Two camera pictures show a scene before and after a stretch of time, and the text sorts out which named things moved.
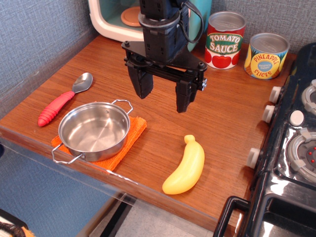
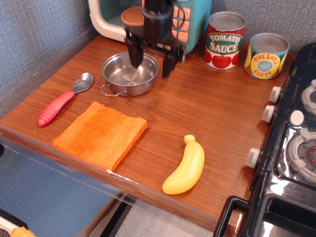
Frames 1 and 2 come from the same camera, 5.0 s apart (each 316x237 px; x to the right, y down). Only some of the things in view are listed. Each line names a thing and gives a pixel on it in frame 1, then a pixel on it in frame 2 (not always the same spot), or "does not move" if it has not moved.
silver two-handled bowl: (94, 131) -> (124, 77)
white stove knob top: (274, 94) does not move
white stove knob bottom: (253, 158) does not move
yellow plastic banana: (190, 170) does not move
